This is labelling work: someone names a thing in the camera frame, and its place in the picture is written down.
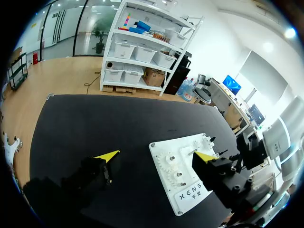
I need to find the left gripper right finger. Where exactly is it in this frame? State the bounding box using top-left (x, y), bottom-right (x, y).
top-left (191, 152), bottom-right (253, 210)

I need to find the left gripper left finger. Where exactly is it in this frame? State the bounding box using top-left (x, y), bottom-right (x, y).
top-left (61, 150), bottom-right (121, 204)

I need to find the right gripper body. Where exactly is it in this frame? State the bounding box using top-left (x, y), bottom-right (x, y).
top-left (236, 132), bottom-right (268, 171)

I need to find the white board with sockets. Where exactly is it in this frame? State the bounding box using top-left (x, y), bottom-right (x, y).
top-left (149, 133), bottom-right (220, 217)

